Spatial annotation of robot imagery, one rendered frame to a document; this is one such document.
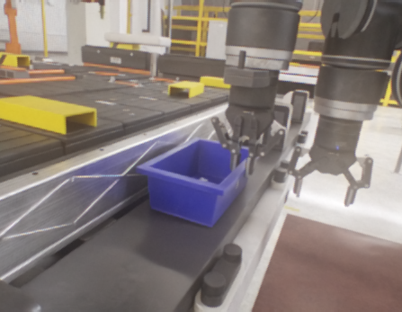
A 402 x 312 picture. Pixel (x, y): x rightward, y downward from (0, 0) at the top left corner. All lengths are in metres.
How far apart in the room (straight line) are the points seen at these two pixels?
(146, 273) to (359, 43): 0.45
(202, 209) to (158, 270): 0.13
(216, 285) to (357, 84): 0.37
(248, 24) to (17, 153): 0.35
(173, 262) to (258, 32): 0.33
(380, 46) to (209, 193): 0.34
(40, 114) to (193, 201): 0.27
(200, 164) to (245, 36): 0.33
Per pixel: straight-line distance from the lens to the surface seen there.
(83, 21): 7.38
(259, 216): 0.66
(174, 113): 0.77
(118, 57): 1.80
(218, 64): 1.51
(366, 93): 0.58
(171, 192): 0.52
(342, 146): 0.60
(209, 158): 0.69
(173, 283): 0.41
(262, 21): 0.48
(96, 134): 0.55
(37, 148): 0.47
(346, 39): 0.57
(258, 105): 0.50
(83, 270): 0.44
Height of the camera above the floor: 1.15
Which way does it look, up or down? 19 degrees down
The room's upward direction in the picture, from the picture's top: 5 degrees clockwise
